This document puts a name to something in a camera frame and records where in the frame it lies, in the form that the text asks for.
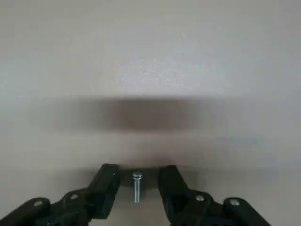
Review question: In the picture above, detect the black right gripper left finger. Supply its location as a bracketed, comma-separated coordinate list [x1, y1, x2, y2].
[0, 163, 121, 226]

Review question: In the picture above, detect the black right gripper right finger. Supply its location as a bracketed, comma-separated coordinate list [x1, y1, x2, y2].
[158, 164, 271, 226]

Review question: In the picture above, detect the small silver screw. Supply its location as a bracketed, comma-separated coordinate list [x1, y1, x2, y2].
[132, 171, 143, 204]

